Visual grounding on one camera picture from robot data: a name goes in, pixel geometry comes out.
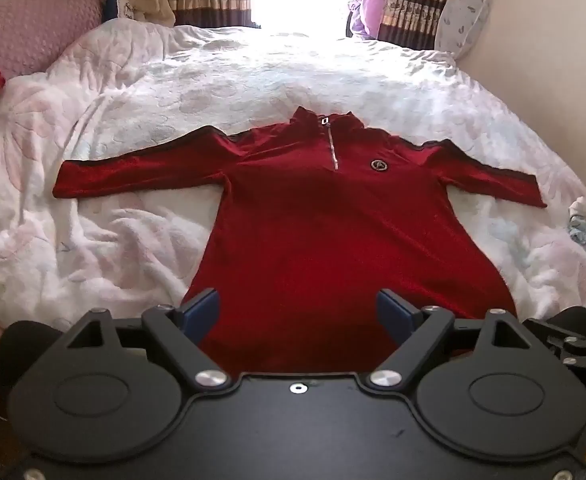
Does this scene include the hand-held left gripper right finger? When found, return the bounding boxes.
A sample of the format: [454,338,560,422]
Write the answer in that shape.
[365,288,531,389]

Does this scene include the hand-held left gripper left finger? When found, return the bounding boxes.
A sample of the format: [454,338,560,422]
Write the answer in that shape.
[67,288,234,390]

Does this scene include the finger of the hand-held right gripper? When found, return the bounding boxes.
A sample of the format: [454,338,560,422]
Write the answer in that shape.
[522,309,586,367]

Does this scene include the red zip-neck sweater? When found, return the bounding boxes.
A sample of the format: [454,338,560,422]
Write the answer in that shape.
[52,106,548,376]

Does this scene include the person's left knee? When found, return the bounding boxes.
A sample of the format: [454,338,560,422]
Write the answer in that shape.
[0,319,69,403]

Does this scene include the white floral blanket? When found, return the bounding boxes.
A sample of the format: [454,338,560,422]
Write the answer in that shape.
[0,25,586,341]

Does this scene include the white patterned pillow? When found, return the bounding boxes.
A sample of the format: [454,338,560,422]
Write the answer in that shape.
[434,0,491,57]

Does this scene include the purple plush toy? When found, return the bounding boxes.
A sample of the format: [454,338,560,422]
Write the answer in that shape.
[345,0,390,40]

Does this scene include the navy-edged printed cushion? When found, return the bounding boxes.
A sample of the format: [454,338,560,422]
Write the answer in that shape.
[104,0,146,23]

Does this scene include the pink textured cushion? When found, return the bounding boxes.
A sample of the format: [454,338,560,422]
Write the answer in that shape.
[0,0,105,77]

